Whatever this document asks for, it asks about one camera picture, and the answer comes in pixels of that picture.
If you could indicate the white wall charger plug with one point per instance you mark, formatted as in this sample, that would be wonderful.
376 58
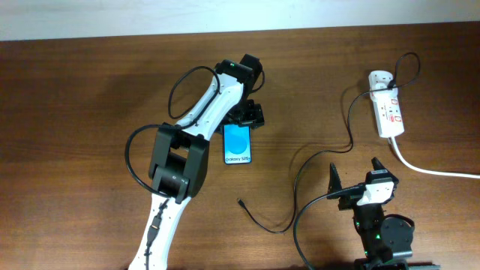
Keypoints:
379 79

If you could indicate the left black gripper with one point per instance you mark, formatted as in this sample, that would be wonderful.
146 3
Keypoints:
254 117

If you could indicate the blue screen Galaxy smartphone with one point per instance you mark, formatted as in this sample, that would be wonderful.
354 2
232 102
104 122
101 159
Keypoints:
236 144

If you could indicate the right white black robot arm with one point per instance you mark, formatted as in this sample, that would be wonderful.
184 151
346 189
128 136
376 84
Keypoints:
386 239

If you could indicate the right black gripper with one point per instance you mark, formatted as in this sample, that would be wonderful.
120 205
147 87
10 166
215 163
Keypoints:
350 199

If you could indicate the white power strip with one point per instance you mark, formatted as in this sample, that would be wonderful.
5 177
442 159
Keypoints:
389 120

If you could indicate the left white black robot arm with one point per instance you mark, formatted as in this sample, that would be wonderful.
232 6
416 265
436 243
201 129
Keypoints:
180 156

